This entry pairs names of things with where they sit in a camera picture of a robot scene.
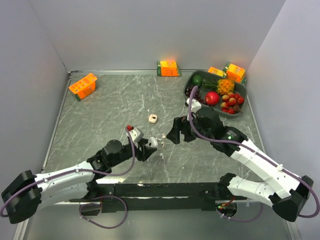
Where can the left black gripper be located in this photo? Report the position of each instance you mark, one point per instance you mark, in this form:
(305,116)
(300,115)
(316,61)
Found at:
(140,154)

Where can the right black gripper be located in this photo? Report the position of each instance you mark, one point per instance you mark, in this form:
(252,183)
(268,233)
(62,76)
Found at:
(174,134)

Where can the white earbud charging case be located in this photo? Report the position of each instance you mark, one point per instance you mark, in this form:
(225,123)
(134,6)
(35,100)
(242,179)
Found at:
(153,142)

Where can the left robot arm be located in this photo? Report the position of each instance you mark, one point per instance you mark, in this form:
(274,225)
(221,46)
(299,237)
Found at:
(29,192)

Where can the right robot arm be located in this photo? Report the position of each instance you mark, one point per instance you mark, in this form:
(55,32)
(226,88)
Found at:
(285,192)

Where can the pink earbud charging case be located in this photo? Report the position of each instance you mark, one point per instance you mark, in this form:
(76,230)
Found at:
(152,118)

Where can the dark grape bunch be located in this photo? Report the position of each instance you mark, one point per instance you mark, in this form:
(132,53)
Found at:
(197,95)

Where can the red apple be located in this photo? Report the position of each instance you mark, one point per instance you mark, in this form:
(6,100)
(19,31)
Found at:
(212,98)

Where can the green lime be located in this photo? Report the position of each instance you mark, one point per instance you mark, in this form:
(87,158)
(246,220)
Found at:
(197,80)

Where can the red lychee bunch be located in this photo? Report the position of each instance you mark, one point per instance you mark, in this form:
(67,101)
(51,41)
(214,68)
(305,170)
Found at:
(232,103)

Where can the dark grey fruit tray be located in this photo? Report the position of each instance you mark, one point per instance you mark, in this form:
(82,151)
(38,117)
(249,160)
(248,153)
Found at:
(208,76)

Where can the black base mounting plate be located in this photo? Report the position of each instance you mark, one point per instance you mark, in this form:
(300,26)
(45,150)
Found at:
(158,196)

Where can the small pineapple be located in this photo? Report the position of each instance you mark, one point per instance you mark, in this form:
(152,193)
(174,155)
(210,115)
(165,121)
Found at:
(222,86)

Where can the orange juice carton middle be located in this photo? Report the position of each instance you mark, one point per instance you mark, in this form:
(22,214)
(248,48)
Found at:
(168,69)

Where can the orange juice carton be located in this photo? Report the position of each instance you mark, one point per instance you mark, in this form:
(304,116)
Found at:
(83,87)
(235,73)
(168,69)

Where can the orange carton behind tray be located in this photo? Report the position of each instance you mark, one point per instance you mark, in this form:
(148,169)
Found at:
(217,72)

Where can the orange juice carton right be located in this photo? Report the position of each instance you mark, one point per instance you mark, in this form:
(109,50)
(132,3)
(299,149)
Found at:
(235,73)

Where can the orange juice carton left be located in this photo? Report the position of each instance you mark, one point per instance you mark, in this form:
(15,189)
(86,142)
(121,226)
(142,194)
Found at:
(83,87)

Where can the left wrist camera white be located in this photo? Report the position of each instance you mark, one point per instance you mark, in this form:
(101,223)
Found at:
(134,133)

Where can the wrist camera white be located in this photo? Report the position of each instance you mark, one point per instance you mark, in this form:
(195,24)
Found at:
(194,107)
(134,133)

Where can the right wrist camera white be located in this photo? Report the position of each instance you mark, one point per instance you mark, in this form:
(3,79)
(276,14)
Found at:
(194,107)

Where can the aluminium rail frame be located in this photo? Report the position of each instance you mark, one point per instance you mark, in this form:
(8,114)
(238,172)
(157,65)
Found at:
(22,226)

